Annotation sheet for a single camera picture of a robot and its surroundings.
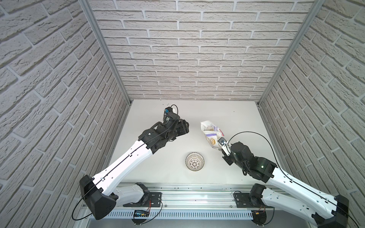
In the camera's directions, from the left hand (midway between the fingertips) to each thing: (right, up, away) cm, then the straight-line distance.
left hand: (184, 121), depth 73 cm
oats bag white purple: (+14, -6, -5) cm, 16 cm away
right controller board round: (+38, -49, -3) cm, 62 cm away
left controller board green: (-23, -48, -1) cm, 54 cm away
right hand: (+20, -15, +3) cm, 25 cm away
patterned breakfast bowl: (+6, -26, +14) cm, 30 cm away
